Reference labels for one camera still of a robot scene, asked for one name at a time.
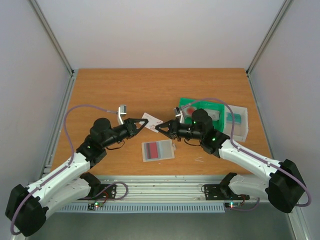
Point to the grey slotted cable duct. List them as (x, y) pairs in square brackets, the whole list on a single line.
[(143, 208)]

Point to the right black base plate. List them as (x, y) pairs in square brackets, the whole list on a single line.
[(213, 192)]

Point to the green left bin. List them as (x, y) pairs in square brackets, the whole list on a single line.
[(186, 101)]

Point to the left aluminium frame post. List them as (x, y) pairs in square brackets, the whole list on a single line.
[(52, 37)]

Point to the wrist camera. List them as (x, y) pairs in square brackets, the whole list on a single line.
[(121, 112), (179, 115)]

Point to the right aluminium frame post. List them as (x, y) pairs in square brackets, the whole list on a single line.
[(284, 8)]

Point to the translucent grey card holder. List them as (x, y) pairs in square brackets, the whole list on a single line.
[(165, 148)]

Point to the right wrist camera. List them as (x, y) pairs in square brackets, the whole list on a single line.
[(179, 115)]

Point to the red card black stripe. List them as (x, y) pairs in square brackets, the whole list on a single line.
[(152, 151)]

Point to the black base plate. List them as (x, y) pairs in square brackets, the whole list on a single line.
[(101, 191), (213, 192)]

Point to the green bin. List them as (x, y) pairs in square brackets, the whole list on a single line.
[(186, 101), (219, 125)]

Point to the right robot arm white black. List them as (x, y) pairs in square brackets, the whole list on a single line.
[(280, 182)]

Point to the right small circuit board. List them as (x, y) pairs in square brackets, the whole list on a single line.
[(233, 205)]

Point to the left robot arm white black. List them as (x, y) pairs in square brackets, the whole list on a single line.
[(29, 207)]

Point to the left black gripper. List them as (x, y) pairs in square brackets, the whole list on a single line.
[(131, 127)]

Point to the aluminium frame post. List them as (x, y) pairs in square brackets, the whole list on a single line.
[(52, 37), (284, 8)]

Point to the left small circuit board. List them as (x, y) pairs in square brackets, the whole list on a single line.
[(96, 206)]

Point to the card with red circles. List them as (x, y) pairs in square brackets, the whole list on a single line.
[(188, 111)]

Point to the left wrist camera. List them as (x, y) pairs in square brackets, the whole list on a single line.
[(121, 112)]

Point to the small circuit board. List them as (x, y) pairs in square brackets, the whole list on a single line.
[(96, 206), (233, 205)]

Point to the aluminium front rail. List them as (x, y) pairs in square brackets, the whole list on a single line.
[(162, 188)]

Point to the green middle bin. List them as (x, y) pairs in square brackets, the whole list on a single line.
[(219, 125)]

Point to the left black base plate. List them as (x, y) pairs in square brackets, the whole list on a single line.
[(101, 191)]

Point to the teal VIP card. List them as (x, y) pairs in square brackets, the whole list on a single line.
[(236, 117)]

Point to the grey patterned card in bin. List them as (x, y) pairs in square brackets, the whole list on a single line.
[(214, 114)]

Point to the white right bin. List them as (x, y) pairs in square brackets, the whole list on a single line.
[(240, 132)]

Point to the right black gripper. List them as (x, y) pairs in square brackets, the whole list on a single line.
[(174, 129)]

